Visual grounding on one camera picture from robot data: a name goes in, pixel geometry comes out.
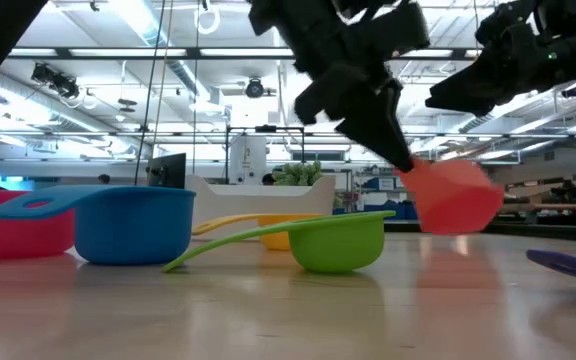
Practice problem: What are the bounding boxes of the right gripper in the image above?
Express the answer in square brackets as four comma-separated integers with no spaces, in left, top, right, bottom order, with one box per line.
[425,0,576,119]

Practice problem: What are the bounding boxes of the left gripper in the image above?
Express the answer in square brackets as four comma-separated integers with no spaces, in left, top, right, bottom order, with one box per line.
[247,0,432,174]

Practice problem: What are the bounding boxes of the coral orange measuring cup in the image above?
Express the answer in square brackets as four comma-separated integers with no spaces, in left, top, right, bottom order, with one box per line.
[392,158,505,236]

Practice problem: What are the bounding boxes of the green measuring cup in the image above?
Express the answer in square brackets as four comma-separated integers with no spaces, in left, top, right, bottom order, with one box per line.
[161,210,397,274]

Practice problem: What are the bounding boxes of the yellow measuring cup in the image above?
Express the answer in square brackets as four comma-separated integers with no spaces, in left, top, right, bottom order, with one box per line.
[191,213,324,252]

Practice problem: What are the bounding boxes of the dark blue measuring cup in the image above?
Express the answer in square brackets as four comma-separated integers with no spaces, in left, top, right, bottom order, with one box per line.
[526,249,576,286]

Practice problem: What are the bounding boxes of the light blue measuring cup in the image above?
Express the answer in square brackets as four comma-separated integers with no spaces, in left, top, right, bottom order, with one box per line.
[0,185,197,266]

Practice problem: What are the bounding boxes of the white plastic basket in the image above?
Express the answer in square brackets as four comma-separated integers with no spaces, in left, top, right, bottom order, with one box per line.
[185,173,338,240]

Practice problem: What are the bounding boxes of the green artificial succulent plant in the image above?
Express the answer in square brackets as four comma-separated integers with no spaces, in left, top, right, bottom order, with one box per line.
[272,160,325,187]

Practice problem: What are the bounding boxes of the blue storage bin shelf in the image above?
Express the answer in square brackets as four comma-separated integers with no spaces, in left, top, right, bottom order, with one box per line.
[352,167,419,221]

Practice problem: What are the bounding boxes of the round black ceiling spotlight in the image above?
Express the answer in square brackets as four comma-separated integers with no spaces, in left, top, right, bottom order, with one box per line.
[245,77,265,99]

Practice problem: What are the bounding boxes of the black computer monitor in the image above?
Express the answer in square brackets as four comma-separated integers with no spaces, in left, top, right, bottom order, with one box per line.
[147,152,188,190]

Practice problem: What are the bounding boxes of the black ceiling track lights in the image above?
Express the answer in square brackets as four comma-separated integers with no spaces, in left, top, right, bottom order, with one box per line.
[30,62,80,99]

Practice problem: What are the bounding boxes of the black cable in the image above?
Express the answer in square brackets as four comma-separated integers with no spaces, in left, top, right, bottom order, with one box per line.
[134,0,168,186]

